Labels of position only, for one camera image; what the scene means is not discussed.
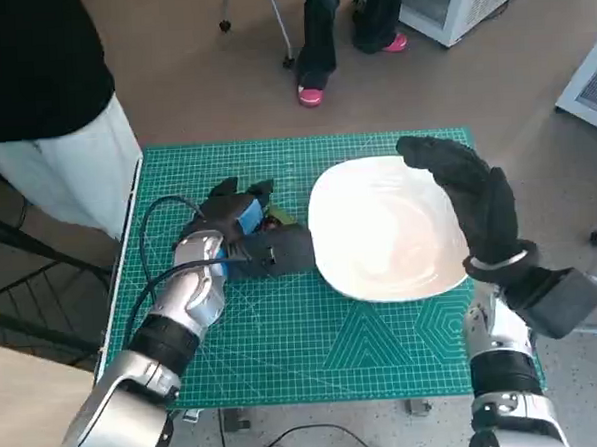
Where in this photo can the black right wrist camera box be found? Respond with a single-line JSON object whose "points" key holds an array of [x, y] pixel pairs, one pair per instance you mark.
{"points": [[558, 302]]}

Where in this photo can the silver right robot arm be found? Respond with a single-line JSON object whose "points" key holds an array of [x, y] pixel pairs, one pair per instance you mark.
{"points": [[496, 368]]}

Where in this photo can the standing person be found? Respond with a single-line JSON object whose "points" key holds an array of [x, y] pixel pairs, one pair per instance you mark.
{"points": [[20, 73]]}

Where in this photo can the grey metal table bracket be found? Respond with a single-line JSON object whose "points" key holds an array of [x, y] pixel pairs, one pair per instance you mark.
{"points": [[236, 419], [418, 407], [191, 415]]}

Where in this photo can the wheeled chair base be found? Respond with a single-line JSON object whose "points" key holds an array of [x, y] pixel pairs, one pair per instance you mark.
{"points": [[288, 62]]}

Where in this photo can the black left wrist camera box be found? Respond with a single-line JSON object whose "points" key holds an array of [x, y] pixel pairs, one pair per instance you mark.
{"points": [[280, 252]]}

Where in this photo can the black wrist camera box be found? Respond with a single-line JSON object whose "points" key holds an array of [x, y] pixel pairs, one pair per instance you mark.
{"points": [[280, 252], [558, 302]]}

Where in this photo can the seated person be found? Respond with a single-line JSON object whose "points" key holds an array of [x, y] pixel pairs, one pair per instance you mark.
{"points": [[318, 32]]}

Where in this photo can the red toy grape bunch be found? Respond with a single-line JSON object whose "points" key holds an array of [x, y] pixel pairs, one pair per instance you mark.
{"points": [[283, 215]]}

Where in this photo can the large white mesh cabinet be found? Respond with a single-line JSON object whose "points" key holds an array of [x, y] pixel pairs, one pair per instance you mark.
{"points": [[467, 4]]}

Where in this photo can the small white mesh cabinet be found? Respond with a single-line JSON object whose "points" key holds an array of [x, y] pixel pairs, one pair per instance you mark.
{"points": [[592, 88]]}

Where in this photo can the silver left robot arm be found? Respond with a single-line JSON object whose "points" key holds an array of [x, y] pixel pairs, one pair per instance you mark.
{"points": [[197, 294]]}

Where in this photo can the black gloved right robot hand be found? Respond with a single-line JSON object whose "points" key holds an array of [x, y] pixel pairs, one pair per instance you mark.
{"points": [[482, 199]]}

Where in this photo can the beige wooden board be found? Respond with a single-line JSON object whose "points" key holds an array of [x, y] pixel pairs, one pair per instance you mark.
{"points": [[23, 423]]}

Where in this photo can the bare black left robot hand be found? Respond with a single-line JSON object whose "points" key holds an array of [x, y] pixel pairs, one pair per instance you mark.
{"points": [[228, 212]]}

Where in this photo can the green cutting mat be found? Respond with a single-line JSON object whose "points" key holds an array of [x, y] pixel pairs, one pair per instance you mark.
{"points": [[284, 334]]}

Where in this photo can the white square plate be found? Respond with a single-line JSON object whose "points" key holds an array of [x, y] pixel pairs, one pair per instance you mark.
{"points": [[379, 239]]}

